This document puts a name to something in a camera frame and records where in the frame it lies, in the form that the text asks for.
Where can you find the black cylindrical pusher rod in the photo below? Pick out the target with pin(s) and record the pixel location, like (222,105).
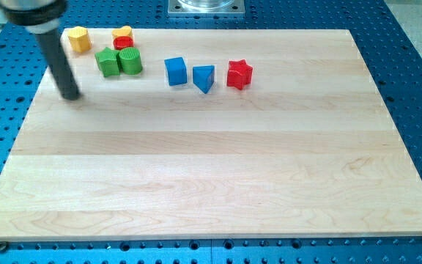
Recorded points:
(56,59)

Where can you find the light wooden board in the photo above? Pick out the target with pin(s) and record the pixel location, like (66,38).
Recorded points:
(307,149)

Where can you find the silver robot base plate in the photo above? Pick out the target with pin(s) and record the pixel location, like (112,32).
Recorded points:
(206,8)

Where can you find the blue perforated metal table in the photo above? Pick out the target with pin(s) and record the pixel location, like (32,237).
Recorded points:
(390,55)

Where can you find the yellow heart block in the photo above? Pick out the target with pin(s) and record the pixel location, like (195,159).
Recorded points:
(124,31)

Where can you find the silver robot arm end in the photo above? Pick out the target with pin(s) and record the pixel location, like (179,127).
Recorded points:
(38,16)

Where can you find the green star block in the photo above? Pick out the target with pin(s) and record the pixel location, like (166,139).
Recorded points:
(108,62)

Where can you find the blue cube block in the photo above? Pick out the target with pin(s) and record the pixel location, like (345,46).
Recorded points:
(176,71)

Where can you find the red cylinder block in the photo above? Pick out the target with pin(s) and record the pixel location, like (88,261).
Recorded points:
(122,42)

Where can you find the red star block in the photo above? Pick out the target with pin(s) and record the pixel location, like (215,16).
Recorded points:
(239,74)

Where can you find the yellow hexagon block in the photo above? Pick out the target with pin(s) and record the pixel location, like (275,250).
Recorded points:
(79,39)

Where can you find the green cylinder block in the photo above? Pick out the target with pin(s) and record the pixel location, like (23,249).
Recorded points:
(130,60)

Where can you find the blue triangle block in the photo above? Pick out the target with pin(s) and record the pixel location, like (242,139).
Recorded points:
(203,77)

